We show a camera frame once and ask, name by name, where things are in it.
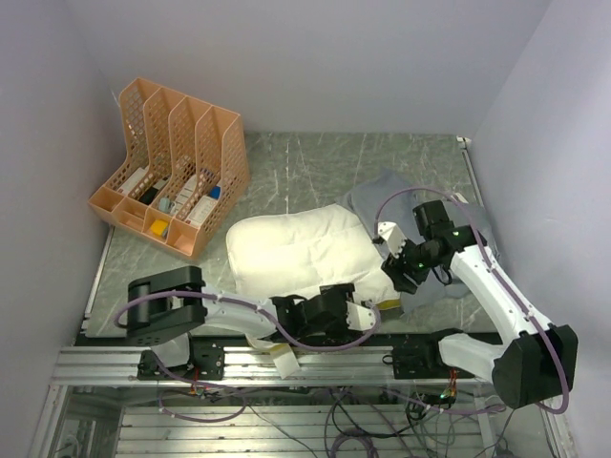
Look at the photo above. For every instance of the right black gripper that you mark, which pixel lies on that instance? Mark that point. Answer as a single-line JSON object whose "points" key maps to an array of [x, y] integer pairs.
{"points": [[396, 266]]}

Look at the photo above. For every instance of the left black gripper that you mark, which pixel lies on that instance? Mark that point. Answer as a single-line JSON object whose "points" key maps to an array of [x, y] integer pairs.
{"points": [[341, 329]]}

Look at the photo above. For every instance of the cream yellow pillow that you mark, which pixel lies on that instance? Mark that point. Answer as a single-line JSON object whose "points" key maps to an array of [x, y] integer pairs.
{"points": [[299, 253]]}

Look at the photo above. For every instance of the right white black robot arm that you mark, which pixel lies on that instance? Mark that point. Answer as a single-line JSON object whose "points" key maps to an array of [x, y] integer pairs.
{"points": [[535, 359]]}

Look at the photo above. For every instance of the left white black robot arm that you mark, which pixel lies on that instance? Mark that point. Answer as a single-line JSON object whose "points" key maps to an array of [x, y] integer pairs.
{"points": [[167, 306]]}

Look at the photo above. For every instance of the blue capped item in organizer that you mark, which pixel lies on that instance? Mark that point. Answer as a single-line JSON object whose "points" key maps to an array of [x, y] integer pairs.
{"points": [[215, 192]]}

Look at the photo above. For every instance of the yellow item in organizer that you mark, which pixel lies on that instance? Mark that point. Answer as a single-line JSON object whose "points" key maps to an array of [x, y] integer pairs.
{"points": [[159, 228]]}

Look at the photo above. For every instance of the orange plastic file organizer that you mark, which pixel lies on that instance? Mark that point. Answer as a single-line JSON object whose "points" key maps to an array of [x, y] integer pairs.
{"points": [[190, 146]]}

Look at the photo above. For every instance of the white red box in organizer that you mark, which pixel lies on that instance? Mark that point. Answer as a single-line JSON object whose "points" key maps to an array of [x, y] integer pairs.
{"points": [[136, 184]]}

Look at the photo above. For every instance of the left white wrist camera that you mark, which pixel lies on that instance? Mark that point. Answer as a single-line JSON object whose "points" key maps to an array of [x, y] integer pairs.
{"points": [[359, 317]]}

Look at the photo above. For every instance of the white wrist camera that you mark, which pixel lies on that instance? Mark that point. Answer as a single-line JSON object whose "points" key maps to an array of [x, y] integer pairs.
{"points": [[359, 317], [390, 239]]}

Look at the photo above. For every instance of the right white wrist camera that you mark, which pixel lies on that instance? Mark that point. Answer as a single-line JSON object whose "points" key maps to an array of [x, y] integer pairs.
{"points": [[390, 239]]}

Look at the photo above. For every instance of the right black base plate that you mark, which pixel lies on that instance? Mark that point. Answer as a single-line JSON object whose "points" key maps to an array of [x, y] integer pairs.
{"points": [[416, 362]]}

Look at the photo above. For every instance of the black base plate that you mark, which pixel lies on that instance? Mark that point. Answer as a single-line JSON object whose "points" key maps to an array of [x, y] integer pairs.
{"points": [[416, 362], [205, 364]]}

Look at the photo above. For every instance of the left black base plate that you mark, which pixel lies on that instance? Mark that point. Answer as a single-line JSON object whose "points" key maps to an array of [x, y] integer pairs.
{"points": [[205, 364]]}

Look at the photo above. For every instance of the aluminium mounting rail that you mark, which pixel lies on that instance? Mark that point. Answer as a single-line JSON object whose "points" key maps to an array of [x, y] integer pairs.
{"points": [[244, 366]]}

